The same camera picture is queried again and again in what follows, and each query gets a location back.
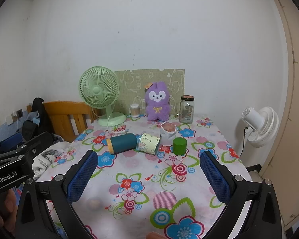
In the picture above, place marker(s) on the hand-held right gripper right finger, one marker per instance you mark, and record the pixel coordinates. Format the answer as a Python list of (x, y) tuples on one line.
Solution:
[(215, 176)]

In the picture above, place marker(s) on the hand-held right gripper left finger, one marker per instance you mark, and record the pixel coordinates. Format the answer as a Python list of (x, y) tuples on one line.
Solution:
[(82, 176)]

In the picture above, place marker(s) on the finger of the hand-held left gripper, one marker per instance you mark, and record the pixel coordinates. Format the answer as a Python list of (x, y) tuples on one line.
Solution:
[(38, 142), (13, 140)]

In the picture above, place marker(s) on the teal cup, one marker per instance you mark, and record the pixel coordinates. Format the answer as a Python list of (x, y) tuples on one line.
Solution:
[(123, 143)]

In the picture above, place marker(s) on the clear cup with paper label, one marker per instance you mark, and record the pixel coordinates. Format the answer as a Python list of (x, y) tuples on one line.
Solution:
[(149, 144)]

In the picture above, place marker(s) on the green cup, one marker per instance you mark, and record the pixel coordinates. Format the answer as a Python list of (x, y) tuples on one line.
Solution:
[(179, 147)]

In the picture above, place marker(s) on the white cup pink content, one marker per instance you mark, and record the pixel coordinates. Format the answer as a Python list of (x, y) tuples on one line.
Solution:
[(168, 135)]

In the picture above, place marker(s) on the person's left hand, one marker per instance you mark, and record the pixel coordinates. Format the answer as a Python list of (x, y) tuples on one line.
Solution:
[(3, 206)]

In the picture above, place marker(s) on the white printed cloth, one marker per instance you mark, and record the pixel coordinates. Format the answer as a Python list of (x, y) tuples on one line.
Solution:
[(47, 157)]

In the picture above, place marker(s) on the black clothing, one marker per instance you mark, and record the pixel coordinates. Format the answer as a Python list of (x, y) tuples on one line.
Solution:
[(37, 119)]

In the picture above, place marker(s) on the wooden headboard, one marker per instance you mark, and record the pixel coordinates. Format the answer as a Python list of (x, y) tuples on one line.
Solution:
[(62, 114)]

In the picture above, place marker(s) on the floral tablecloth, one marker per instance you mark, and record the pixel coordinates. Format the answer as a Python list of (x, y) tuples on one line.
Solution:
[(139, 171)]

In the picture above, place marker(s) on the white fan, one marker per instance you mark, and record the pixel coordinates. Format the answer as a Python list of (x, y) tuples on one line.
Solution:
[(263, 127)]

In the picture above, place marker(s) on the glass jar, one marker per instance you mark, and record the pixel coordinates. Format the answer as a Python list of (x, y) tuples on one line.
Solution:
[(186, 110)]

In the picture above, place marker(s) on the green desk fan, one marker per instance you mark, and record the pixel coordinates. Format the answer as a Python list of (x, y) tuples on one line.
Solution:
[(97, 89)]

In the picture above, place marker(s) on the cotton swab container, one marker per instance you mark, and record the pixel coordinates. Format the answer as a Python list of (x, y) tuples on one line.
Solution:
[(135, 111)]

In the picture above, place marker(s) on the purple plush toy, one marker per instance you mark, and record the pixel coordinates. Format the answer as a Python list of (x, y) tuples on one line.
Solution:
[(157, 104)]

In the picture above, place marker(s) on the green patterned board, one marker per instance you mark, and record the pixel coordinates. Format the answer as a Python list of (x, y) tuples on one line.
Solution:
[(134, 82)]

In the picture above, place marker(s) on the beige door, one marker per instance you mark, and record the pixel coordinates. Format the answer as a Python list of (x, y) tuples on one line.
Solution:
[(297, 104)]

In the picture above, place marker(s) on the wall socket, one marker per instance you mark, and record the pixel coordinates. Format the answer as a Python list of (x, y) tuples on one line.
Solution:
[(19, 113)]

